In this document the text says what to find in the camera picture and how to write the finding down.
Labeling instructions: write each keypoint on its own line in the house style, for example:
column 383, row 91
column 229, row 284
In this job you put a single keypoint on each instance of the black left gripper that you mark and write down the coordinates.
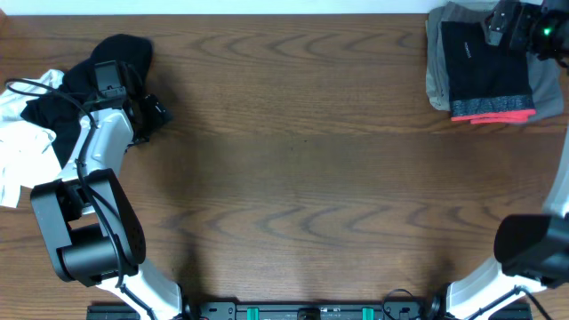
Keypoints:
column 155, row 111

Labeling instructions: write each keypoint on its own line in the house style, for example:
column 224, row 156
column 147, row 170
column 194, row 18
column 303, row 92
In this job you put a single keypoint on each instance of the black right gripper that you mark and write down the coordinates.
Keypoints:
column 530, row 15

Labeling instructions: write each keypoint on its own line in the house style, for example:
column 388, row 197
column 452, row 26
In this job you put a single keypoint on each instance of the black leggings with coral waistband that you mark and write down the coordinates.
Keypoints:
column 487, row 84

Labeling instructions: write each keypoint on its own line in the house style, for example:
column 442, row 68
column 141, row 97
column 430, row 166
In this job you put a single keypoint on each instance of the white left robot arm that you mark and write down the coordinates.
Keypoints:
column 90, row 230

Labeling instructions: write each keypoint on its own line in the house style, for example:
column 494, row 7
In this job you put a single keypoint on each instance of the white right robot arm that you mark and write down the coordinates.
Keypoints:
column 530, row 251

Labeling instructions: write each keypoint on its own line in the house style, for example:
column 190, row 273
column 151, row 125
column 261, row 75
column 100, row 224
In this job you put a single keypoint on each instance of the grey folded trousers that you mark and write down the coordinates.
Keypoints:
column 543, row 75

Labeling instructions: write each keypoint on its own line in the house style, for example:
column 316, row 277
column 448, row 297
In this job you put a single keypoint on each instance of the black garment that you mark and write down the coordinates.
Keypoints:
column 61, row 116

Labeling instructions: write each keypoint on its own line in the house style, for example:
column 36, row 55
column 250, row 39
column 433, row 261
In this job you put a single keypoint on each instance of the white t-shirt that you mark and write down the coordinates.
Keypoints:
column 27, row 155

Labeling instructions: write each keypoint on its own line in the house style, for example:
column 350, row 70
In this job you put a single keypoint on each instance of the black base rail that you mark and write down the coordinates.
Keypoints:
column 232, row 311

